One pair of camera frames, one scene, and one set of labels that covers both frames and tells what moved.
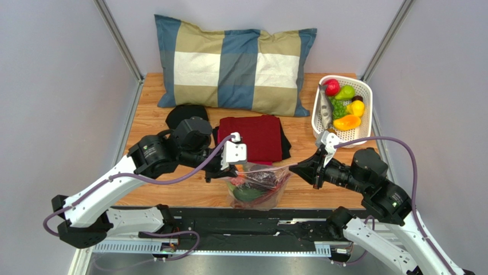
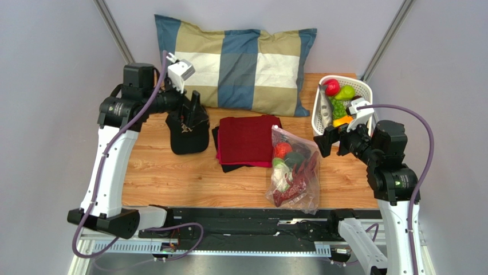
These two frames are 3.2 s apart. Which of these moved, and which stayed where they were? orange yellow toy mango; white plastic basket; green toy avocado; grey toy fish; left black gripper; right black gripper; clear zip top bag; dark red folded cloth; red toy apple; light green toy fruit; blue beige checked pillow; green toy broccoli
Moved: left black gripper; clear zip top bag; green toy avocado; right black gripper
Stayed: orange yellow toy mango; blue beige checked pillow; light green toy fruit; dark red folded cloth; red toy apple; green toy broccoli; white plastic basket; grey toy fish
